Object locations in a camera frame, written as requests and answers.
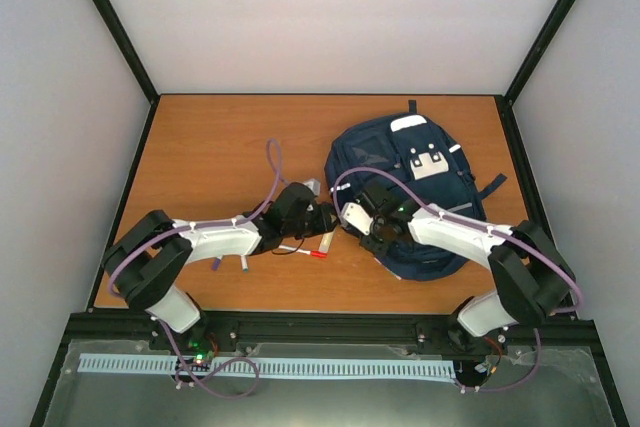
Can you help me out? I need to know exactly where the navy blue student backpack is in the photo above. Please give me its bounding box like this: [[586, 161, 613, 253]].
[[324, 100, 509, 282]]

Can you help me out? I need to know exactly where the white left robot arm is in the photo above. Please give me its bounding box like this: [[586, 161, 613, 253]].
[[102, 182, 338, 350]]

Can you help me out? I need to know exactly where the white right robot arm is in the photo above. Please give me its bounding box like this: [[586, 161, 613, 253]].
[[340, 182, 577, 351]]

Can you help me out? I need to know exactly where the red capped white marker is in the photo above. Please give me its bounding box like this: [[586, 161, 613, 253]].
[[276, 244, 327, 259]]

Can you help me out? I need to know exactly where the green capped white marker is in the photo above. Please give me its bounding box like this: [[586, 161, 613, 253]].
[[240, 256, 249, 273]]

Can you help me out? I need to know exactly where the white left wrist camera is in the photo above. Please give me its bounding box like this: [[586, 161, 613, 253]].
[[303, 178, 321, 196]]

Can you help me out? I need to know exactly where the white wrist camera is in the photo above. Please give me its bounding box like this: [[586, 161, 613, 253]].
[[303, 178, 321, 196], [340, 202, 373, 236]]

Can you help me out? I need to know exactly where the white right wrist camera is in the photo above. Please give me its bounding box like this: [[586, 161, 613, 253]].
[[340, 202, 373, 236]]

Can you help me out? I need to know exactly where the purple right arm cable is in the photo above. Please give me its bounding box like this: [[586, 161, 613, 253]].
[[331, 166, 584, 393]]

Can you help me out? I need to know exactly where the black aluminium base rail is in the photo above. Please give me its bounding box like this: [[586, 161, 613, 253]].
[[64, 310, 599, 353]]

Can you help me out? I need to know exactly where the light blue slotted cable duct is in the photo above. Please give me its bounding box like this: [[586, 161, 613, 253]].
[[77, 353, 456, 383]]

